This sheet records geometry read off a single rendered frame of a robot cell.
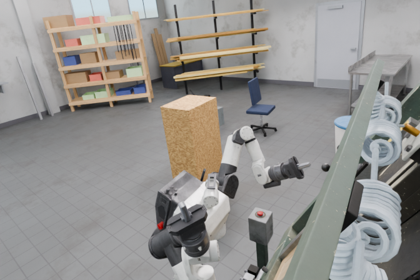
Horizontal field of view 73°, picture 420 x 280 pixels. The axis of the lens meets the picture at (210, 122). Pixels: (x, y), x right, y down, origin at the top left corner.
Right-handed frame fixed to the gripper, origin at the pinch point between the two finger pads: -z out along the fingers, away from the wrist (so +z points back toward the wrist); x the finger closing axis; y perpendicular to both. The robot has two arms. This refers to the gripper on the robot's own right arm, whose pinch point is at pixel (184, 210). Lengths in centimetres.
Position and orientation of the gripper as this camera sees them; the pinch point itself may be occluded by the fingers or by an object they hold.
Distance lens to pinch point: 84.9
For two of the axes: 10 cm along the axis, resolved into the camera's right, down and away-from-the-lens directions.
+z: 1.7, 7.9, 5.8
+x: 8.8, -3.9, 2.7
